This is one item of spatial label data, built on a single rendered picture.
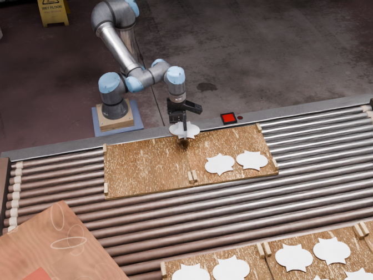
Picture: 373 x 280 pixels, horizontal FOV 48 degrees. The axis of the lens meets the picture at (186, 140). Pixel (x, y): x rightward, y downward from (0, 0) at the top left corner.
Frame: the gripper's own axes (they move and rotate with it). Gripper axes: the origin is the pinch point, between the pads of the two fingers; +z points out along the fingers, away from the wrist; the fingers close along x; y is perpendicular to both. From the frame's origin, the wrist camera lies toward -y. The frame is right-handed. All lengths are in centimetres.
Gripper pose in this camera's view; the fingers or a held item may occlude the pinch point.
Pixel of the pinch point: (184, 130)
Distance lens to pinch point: 206.5
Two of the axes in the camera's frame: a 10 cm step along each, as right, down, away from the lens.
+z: 0.5, 7.2, 6.9
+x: 1.6, 6.8, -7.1
